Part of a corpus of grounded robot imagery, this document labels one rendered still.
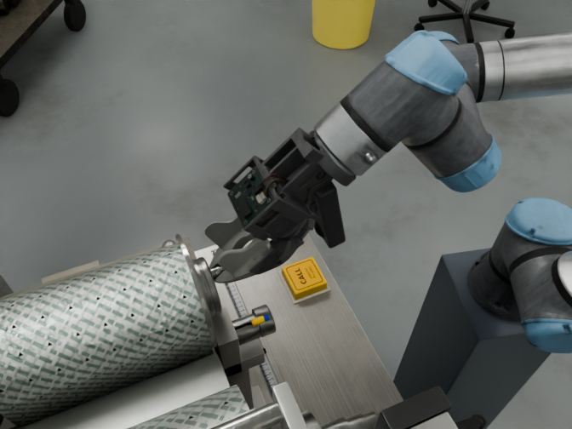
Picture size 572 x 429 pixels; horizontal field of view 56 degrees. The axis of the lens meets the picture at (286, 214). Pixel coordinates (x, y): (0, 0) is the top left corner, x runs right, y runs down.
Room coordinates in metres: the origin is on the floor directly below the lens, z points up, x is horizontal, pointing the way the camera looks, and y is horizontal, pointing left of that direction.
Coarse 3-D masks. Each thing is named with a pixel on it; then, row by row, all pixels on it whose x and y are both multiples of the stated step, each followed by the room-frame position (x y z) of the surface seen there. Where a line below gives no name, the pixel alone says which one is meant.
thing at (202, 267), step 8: (200, 264) 0.37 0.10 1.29; (200, 272) 0.36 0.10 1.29; (208, 272) 0.36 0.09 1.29; (200, 280) 0.35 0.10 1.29; (208, 280) 0.35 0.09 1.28; (208, 288) 0.34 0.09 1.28; (208, 296) 0.33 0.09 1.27; (216, 296) 0.33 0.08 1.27; (208, 304) 0.33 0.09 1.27; (216, 304) 0.33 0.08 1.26; (216, 312) 0.33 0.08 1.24
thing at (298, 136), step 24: (288, 144) 0.42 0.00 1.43; (312, 144) 0.42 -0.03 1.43; (264, 168) 0.40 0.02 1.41; (288, 168) 0.40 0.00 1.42; (312, 168) 0.40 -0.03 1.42; (336, 168) 0.39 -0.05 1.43; (240, 192) 0.39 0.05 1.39; (264, 192) 0.38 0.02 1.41; (288, 192) 0.38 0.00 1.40; (312, 192) 0.40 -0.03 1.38; (240, 216) 0.37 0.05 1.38; (264, 216) 0.36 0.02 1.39; (288, 216) 0.37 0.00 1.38; (312, 216) 0.38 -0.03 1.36; (264, 240) 0.36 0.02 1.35
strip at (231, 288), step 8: (232, 288) 0.58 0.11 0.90; (232, 296) 0.56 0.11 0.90; (240, 296) 0.56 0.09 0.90; (232, 304) 0.54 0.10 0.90; (240, 304) 0.54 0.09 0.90; (240, 312) 0.52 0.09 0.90; (248, 312) 0.52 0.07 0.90; (264, 368) 0.41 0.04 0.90; (264, 376) 0.39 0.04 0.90; (272, 376) 0.39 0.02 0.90; (272, 384) 0.38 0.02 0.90; (272, 400) 0.35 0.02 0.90
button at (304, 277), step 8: (296, 264) 0.62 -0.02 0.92; (304, 264) 0.62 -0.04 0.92; (312, 264) 0.62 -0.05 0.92; (288, 272) 0.60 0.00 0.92; (296, 272) 0.60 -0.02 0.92; (304, 272) 0.60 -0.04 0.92; (312, 272) 0.60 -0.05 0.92; (320, 272) 0.60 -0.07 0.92; (288, 280) 0.58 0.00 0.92; (296, 280) 0.58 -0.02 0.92; (304, 280) 0.58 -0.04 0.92; (312, 280) 0.58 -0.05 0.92; (320, 280) 0.58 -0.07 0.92; (296, 288) 0.56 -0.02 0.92; (304, 288) 0.56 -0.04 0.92; (312, 288) 0.56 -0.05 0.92; (320, 288) 0.57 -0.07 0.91; (296, 296) 0.55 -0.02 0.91; (304, 296) 0.55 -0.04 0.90
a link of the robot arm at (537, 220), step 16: (512, 208) 0.60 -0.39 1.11; (528, 208) 0.60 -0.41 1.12; (544, 208) 0.60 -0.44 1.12; (560, 208) 0.60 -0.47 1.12; (512, 224) 0.57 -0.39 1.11; (528, 224) 0.56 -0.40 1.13; (544, 224) 0.56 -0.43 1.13; (560, 224) 0.56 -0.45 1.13; (496, 240) 0.59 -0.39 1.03; (512, 240) 0.55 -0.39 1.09; (528, 240) 0.54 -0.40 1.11; (544, 240) 0.52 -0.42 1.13; (560, 240) 0.52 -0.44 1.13; (496, 256) 0.57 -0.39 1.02; (512, 256) 0.53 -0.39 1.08; (528, 256) 0.51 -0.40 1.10
